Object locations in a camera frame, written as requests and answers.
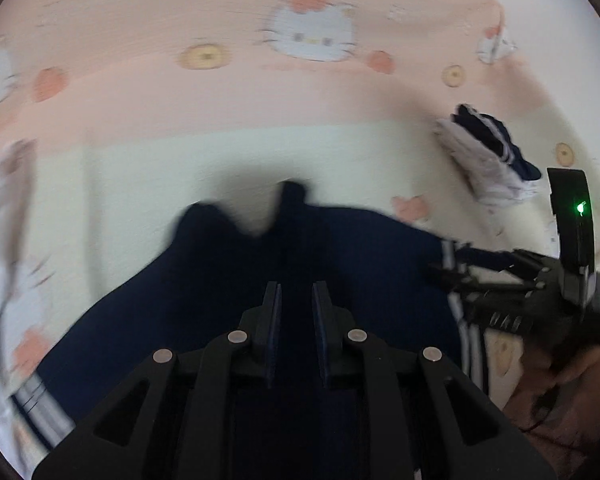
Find white printed cloth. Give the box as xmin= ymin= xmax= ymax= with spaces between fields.
xmin=0 ymin=139 xmax=48 ymax=463

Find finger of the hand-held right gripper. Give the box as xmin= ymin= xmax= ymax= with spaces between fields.
xmin=426 ymin=262 xmax=551 ymax=307
xmin=454 ymin=243 xmax=562 ymax=276

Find person's right forearm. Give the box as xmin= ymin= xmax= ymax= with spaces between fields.
xmin=522 ymin=385 xmax=600 ymax=467

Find folded white and navy clothes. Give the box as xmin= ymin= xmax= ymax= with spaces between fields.
xmin=434 ymin=103 xmax=545 ymax=204

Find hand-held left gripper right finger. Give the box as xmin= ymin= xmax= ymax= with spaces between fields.
xmin=312 ymin=281 xmax=557 ymax=480

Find navy pants with white stripes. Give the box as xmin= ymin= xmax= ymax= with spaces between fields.
xmin=10 ymin=180 xmax=492 ymax=480

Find person's right hand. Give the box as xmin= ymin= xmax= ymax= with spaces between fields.
xmin=506 ymin=341 xmax=600 ymax=413

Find pink cat print bedsheet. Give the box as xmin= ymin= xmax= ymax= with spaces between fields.
xmin=0 ymin=0 xmax=600 ymax=476

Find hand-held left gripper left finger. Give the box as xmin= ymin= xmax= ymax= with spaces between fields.
xmin=32 ymin=282 xmax=283 ymax=480

